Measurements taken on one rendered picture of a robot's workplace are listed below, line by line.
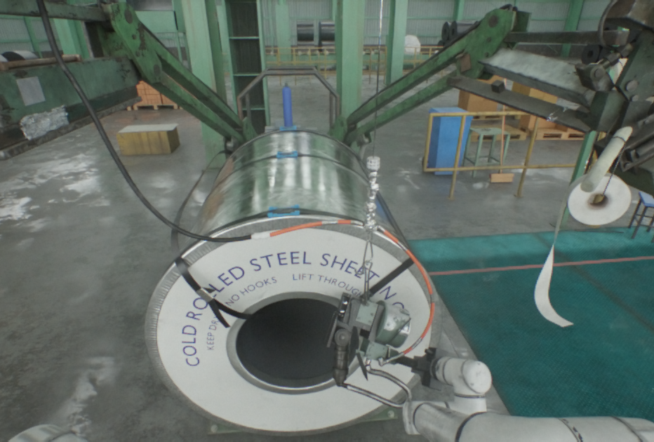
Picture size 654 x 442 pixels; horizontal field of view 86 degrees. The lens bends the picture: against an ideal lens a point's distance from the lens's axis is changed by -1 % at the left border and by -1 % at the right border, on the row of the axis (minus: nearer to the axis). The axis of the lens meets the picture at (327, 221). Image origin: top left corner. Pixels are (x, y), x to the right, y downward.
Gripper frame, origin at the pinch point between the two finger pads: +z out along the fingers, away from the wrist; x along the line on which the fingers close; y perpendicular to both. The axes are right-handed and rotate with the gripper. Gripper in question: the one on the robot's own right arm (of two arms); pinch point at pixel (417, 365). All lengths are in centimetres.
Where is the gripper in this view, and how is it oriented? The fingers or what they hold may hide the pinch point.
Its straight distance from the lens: 147.0
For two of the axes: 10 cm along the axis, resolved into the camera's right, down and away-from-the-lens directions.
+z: -3.1, 2.6, 9.1
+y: -9.1, -3.7, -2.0
